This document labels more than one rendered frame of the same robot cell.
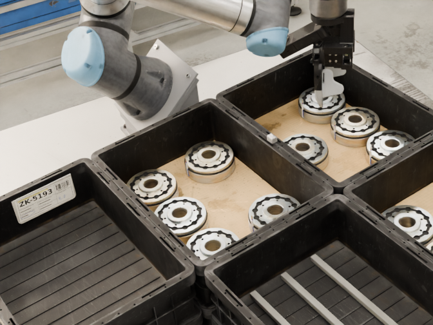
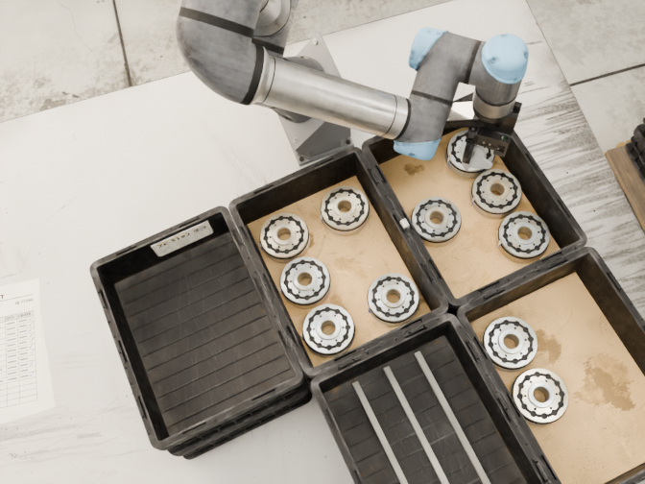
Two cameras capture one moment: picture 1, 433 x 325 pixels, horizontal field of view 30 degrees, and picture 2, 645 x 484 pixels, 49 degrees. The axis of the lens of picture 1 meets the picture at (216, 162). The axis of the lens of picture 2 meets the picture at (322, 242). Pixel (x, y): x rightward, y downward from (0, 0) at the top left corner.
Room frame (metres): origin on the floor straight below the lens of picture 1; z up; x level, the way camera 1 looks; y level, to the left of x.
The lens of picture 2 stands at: (0.68, -0.09, 2.20)
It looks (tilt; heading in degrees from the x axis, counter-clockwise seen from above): 67 degrees down; 15
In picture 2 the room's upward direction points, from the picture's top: 10 degrees counter-clockwise
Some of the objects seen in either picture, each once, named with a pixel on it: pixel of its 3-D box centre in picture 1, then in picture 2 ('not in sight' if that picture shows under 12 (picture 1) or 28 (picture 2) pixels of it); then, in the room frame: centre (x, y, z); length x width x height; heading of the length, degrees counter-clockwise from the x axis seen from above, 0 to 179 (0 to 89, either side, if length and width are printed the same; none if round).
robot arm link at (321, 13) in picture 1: (328, 1); (494, 94); (1.42, -0.26, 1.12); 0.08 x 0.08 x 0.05
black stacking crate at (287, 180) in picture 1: (209, 196); (335, 264); (1.17, 0.02, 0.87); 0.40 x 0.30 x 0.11; 30
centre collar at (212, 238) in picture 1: (212, 246); (328, 327); (1.04, 0.02, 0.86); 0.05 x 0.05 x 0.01
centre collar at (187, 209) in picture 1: (179, 213); (304, 278); (1.13, 0.08, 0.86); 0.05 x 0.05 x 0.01
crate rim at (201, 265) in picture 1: (207, 176); (334, 255); (1.17, 0.02, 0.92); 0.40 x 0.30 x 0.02; 30
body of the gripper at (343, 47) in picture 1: (332, 37); (491, 121); (1.42, -0.26, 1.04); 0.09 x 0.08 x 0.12; 74
